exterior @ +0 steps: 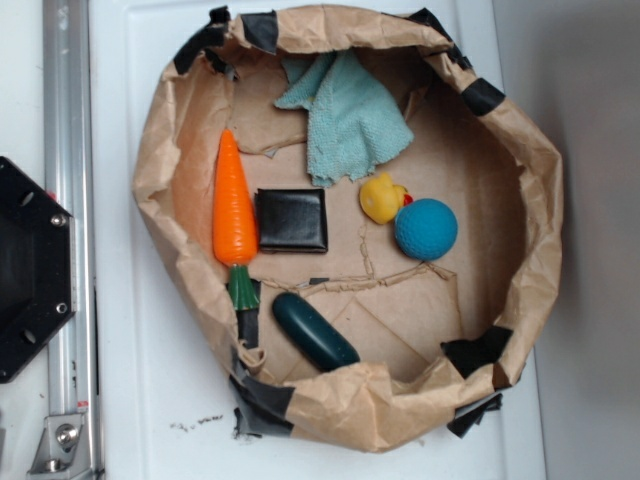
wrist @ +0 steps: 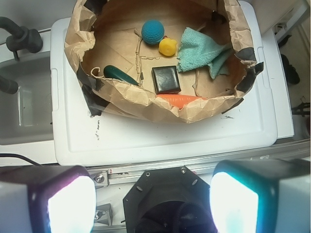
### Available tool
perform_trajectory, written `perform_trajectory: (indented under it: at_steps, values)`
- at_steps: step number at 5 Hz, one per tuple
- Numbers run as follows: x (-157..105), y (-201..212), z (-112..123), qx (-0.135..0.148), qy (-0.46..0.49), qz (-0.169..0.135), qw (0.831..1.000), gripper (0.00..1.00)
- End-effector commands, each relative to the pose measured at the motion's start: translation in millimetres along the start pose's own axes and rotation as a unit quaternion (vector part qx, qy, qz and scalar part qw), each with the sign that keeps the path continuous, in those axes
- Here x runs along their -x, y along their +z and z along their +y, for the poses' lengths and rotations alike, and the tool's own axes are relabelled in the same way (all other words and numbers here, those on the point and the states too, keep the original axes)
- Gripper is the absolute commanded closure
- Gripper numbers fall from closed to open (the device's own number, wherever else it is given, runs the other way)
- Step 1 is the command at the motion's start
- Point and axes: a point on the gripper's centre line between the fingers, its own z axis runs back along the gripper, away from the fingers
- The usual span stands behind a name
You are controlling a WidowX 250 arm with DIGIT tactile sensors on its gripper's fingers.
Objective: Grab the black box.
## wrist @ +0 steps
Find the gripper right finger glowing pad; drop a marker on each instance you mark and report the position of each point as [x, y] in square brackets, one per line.
[261, 196]

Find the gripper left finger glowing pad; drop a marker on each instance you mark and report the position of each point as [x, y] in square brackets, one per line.
[46, 199]

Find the black box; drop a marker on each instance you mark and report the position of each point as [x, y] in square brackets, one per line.
[166, 80]

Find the white plastic lid tray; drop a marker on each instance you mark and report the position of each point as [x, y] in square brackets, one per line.
[108, 139]

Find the grey plastic sink basin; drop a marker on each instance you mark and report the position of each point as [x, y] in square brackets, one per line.
[26, 116]

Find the black shoe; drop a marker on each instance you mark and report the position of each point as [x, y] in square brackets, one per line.
[291, 75]

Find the orange carrot toy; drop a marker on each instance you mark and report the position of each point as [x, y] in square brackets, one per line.
[179, 100]

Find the dark green cucumber toy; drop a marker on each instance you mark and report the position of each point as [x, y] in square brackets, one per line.
[115, 73]

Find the teal knitted cloth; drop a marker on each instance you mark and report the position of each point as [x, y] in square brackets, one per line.
[198, 50]

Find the dark grey faucet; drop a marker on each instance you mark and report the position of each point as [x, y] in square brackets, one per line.
[21, 38]

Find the crumpled brown paper bag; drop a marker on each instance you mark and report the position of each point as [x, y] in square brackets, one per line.
[108, 32]

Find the yellow rubber duck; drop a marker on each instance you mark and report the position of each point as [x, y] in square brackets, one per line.
[167, 46]

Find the blue textured ball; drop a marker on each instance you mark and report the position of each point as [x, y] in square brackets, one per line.
[152, 32]

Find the aluminium extrusion rail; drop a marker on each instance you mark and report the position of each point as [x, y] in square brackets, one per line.
[129, 173]

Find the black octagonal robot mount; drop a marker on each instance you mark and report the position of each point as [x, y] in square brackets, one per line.
[170, 200]

